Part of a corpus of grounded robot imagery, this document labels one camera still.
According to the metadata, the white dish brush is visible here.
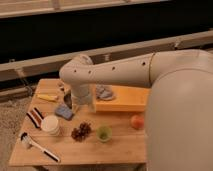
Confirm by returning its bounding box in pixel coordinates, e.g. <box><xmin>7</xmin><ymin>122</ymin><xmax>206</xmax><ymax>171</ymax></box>
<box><xmin>20</xmin><ymin>132</ymin><xmax>60</xmax><ymax>163</ymax></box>

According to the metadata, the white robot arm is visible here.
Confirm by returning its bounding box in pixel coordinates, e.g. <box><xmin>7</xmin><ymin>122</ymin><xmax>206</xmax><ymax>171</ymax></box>
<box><xmin>59</xmin><ymin>49</ymin><xmax>213</xmax><ymax>171</ymax></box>

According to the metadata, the green plastic cup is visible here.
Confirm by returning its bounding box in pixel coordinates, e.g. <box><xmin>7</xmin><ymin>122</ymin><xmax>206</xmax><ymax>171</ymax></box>
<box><xmin>96</xmin><ymin>126</ymin><xmax>112</xmax><ymax>143</ymax></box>

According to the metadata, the grey crumpled cloth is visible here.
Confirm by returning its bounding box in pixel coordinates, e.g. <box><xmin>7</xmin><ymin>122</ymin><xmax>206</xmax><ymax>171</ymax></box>
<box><xmin>96</xmin><ymin>84</ymin><xmax>115</xmax><ymax>101</ymax></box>

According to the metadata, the yellow plastic bin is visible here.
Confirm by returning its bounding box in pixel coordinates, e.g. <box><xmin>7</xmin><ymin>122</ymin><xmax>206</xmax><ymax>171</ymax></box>
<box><xmin>93</xmin><ymin>86</ymin><xmax>149</xmax><ymax>112</ymax></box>

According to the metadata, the red apple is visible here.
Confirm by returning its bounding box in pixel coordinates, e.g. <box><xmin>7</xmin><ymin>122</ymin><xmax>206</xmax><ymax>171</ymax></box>
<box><xmin>130</xmin><ymin>115</ymin><xmax>144</xmax><ymax>130</ymax></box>

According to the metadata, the dark grape bunch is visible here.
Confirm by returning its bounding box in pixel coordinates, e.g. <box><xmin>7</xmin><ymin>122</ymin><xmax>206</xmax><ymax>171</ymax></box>
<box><xmin>71</xmin><ymin>122</ymin><xmax>92</xmax><ymax>142</ymax></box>

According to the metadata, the blue sponge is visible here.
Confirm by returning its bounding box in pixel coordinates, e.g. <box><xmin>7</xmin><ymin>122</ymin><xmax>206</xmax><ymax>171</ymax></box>
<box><xmin>55</xmin><ymin>105</ymin><xmax>74</xmax><ymax>120</ymax></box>

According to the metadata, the yellow banana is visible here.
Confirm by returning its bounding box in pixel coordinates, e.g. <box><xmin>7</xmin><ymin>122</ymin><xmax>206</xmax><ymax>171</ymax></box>
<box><xmin>37</xmin><ymin>94</ymin><xmax>58</xmax><ymax>102</ymax></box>

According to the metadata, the wooden table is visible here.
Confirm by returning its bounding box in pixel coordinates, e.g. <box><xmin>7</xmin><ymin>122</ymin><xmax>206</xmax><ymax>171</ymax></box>
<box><xmin>8</xmin><ymin>78</ymin><xmax>148</xmax><ymax>171</ymax></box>

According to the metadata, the striped cloth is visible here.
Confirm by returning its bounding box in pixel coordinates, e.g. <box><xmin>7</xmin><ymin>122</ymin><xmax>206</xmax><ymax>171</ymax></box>
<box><xmin>26</xmin><ymin>107</ymin><xmax>44</xmax><ymax>129</ymax></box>

